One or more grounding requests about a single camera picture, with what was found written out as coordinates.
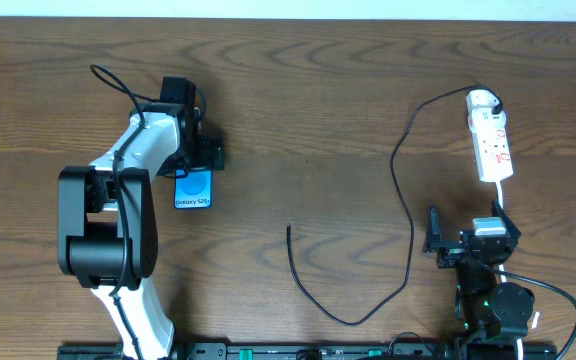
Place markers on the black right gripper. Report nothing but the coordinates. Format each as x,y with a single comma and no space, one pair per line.
457,248

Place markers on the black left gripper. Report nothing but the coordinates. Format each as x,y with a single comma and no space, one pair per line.
208,153

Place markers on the blue Galaxy smartphone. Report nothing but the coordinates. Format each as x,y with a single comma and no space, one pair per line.
193,191

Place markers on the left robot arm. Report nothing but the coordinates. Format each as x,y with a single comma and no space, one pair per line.
107,233

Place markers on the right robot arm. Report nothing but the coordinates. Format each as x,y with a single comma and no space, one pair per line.
495,313

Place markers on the white USB charger adapter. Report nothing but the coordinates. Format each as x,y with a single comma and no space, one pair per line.
484,98

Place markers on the white power strip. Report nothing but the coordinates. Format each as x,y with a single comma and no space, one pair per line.
491,146

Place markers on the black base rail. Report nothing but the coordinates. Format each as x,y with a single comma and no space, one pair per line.
402,350

